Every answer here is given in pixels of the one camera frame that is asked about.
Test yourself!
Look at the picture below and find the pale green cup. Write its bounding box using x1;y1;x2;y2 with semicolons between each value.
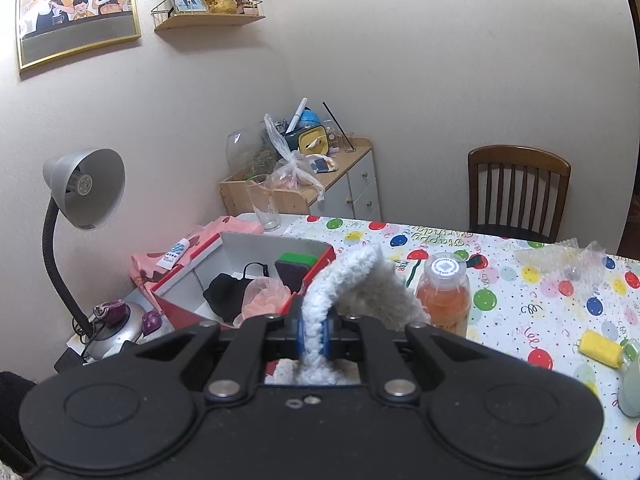
617;338;640;417

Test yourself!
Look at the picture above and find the clear plastic dome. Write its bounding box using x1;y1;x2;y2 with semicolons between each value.
226;127;271;176

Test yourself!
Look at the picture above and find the wooden side cabinet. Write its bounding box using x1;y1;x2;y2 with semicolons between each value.
219;136;383;223

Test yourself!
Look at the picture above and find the pink bath pouf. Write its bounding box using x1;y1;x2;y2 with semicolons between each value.
232;276;293;325

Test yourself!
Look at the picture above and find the black face mask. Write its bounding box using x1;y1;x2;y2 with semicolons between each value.
202;262;271;323

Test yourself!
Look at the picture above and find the green sponge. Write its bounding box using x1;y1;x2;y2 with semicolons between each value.
274;252;319;293

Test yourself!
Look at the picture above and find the drinking glass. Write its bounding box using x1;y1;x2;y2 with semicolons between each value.
245;174;282;232

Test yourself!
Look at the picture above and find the grey desk lamp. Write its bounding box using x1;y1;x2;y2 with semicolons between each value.
42;147;173;361

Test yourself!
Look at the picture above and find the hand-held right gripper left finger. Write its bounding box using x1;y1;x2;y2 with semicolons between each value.
127;305;310;403

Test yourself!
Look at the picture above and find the thin black stick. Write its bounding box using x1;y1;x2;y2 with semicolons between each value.
322;101;357;152

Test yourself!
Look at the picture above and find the orange drink bottle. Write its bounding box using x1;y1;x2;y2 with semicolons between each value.
416;252;471;339

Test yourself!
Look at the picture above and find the wooden wall shelf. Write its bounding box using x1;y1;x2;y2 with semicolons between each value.
151;0;266;34

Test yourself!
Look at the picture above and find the white fluffy cloth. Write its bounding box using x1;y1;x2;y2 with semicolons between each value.
272;242;431;386

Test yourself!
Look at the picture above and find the white toothpaste tube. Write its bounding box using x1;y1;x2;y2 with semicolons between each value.
155;237;191;268

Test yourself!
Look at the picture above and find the wall poster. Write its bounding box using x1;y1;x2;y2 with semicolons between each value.
15;0;142;75

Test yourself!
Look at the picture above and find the yellow box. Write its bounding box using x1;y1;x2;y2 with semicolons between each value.
295;127;330;157

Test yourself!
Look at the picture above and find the yellow sponge roll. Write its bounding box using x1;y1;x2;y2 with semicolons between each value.
577;331;623;368

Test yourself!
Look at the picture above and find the balloon print tablecloth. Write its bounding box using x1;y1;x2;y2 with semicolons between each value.
270;215;640;480

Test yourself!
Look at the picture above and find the clear bubble wrap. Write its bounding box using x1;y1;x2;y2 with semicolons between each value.
515;240;608;281

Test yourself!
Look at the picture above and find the red cardboard box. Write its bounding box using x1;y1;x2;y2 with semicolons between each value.
147;231;337;328

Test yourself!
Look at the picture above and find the clear plastic bag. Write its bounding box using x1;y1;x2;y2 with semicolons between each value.
263;114;326;201

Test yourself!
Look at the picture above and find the brown wooden chair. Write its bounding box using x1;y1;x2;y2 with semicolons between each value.
467;145;572;243

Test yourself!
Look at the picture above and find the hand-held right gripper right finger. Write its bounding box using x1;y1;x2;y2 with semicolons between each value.
320;310;506;403

